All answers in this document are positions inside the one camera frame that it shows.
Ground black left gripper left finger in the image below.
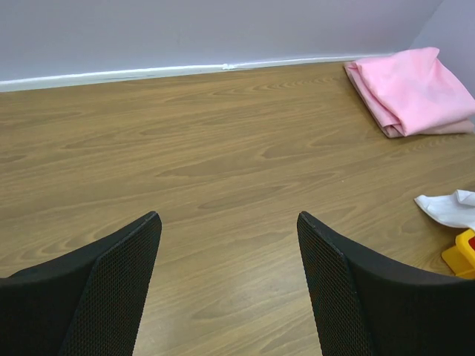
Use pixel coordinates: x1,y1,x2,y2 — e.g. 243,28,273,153
1,211,162,355

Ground white t shirt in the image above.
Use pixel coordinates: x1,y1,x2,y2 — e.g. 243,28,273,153
414,190,475,230

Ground folded pink t shirt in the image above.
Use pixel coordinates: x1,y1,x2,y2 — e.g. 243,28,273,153
344,47,474,138

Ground yellow plastic basket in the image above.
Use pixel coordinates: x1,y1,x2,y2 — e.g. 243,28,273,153
442,229,474,280

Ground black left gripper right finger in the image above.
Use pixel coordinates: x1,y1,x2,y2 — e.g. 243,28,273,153
297,211,474,355

